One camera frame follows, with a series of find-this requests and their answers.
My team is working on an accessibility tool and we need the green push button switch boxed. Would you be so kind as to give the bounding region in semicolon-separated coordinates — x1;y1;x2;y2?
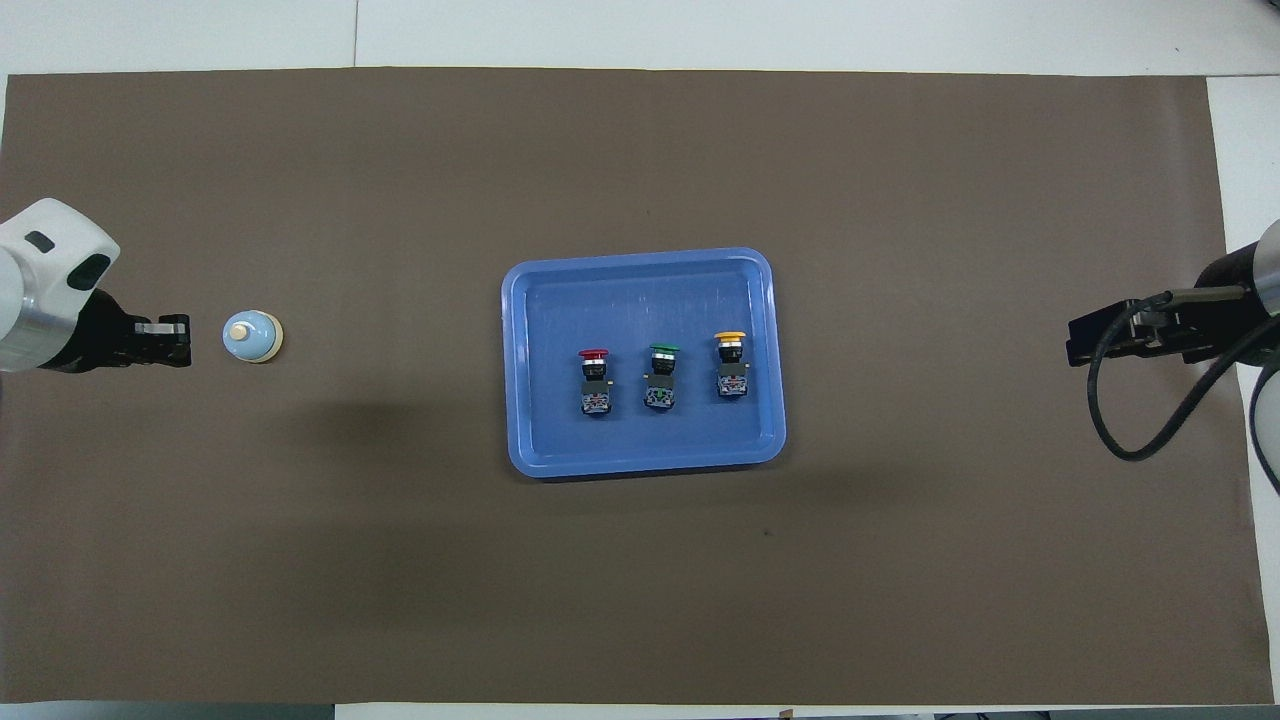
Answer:
643;343;681;413

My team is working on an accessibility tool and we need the blue plastic tray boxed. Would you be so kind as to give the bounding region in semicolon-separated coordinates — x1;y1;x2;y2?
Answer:
501;247;787;480

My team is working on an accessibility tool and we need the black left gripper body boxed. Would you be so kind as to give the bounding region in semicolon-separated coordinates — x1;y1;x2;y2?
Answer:
55;290;137;373

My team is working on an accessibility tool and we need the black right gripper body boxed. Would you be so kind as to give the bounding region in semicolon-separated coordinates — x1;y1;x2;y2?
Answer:
1135;297;1251;367

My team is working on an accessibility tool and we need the yellow push button switch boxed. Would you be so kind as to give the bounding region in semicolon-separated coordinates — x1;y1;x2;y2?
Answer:
713;331;751;400

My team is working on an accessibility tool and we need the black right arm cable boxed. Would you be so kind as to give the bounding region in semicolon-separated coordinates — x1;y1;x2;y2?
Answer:
1087;288;1280;463

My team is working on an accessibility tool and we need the brown table mat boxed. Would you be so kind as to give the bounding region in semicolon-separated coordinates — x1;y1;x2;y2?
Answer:
0;67;1250;707

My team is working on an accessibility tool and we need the light blue service bell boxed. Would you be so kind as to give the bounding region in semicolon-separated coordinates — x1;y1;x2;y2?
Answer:
221;310;286;364

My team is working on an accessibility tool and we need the red push button switch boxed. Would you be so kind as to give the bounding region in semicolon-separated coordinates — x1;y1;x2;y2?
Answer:
577;348;613;419

